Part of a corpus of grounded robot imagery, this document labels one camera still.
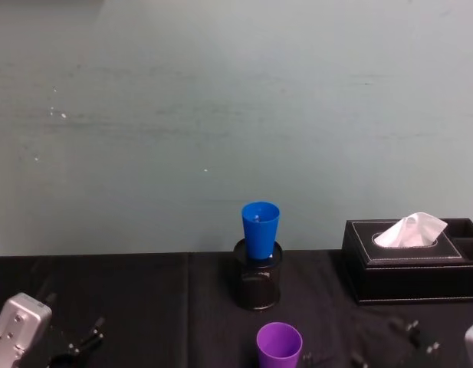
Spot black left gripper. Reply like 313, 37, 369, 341
41, 292, 106, 368

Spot black leather tissue box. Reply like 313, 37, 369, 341
341, 218, 473, 307

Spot purple plastic cup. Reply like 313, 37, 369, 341
256, 322, 304, 368

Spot black table cloth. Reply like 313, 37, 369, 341
0, 249, 473, 368

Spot white paper tissue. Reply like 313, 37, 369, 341
373, 212, 449, 250

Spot black mesh pen holder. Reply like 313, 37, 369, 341
232, 238, 284, 311

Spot blue plastic cup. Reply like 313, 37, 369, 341
241, 201, 281, 262

